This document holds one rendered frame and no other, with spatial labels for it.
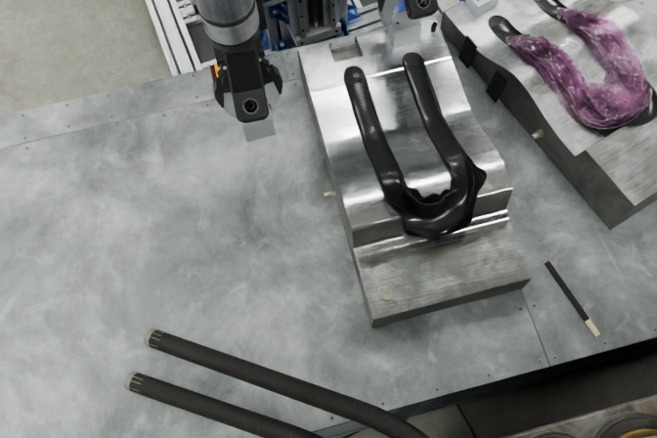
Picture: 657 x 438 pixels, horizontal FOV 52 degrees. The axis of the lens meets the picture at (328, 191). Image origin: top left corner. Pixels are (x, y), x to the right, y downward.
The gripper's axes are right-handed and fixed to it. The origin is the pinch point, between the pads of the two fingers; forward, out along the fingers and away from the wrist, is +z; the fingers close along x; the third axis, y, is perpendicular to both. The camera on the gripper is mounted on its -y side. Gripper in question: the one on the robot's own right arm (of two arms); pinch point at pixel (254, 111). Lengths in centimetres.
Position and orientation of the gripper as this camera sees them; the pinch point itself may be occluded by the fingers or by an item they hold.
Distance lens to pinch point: 109.8
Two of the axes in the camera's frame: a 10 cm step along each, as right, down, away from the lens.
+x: -9.7, 2.4, -0.7
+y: -2.5, -8.9, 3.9
